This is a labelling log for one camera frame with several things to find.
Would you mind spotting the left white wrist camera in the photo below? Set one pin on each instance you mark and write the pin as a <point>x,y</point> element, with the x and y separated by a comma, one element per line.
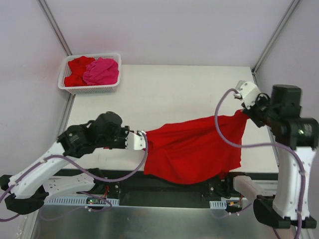
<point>135,140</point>

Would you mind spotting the right white cable duct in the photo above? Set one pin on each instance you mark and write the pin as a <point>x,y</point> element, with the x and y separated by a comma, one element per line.
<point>218,205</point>

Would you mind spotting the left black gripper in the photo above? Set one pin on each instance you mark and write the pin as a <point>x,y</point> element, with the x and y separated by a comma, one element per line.
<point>125,134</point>

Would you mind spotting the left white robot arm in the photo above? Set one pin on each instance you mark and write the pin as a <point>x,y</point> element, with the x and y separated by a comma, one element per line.
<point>27,191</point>

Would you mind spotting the aluminium frame post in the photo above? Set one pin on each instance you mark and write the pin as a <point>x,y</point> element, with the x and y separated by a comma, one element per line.
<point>55,27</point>
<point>275,35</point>

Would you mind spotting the left white cable duct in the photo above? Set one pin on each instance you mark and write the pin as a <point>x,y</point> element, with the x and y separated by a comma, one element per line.
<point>76,201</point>

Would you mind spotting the white cable duct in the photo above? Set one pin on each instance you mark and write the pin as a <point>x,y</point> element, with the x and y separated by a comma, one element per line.
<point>76,201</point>
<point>218,205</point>

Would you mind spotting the white plastic basket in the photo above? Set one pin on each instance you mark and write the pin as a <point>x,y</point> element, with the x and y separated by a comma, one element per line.
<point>67,72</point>

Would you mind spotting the red t shirt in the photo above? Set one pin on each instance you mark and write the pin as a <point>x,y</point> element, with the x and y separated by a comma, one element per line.
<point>78,68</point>
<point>189,152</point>

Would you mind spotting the pink t shirt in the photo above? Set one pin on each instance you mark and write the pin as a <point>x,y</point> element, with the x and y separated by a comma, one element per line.
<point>101,72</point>

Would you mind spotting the right aluminium frame post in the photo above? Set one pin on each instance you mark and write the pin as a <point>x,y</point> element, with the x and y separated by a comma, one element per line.
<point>275,35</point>

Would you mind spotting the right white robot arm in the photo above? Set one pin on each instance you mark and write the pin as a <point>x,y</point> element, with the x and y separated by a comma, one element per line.
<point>296,139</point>

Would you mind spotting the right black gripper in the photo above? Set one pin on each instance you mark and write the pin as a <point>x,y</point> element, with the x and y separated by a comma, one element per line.
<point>255,115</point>

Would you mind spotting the left aluminium frame post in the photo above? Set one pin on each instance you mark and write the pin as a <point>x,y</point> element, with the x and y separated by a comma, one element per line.
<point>55,27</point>

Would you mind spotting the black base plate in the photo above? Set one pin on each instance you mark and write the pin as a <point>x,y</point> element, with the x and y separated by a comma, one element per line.
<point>149,191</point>

